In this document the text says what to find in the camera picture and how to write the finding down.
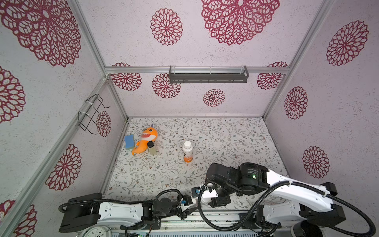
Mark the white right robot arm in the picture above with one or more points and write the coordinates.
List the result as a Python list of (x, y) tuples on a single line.
[(250, 179)]

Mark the black wire wall rack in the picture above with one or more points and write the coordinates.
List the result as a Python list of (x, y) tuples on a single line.
[(95, 120)]

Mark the white round bottle cap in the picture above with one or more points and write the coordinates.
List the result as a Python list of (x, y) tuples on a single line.
[(187, 144)]

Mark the blue green sponge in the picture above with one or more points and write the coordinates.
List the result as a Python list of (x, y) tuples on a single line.
[(129, 142)]

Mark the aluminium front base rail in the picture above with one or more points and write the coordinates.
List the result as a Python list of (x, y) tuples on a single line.
[(194, 226)]

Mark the white dial gauge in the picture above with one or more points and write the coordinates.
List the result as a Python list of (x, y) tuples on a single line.
[(97, 231)]

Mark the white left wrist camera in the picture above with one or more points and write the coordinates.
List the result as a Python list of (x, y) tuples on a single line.
[(186, 203)]

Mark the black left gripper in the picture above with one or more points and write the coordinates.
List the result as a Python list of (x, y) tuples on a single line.
[(186, 213)]

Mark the white bottle orange base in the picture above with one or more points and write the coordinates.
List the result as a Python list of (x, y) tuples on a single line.
[(188, 154)]

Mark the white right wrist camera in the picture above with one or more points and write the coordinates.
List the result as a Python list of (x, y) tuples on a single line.
[(208, 191)]

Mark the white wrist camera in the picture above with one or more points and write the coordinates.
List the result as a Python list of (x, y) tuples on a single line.
[(208, 191), (186, 203)]

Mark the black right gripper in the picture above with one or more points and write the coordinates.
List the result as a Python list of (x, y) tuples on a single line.
[(218, 201)]

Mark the black capped square bottle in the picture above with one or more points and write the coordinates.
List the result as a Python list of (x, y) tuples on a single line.
[(151, 148)]

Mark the grey wall shelf rail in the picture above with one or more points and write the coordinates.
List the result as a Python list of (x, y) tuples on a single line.
[(209, 78)]

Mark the orange shark plush toy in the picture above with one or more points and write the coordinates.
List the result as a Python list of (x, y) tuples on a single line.
[(150, 134)]

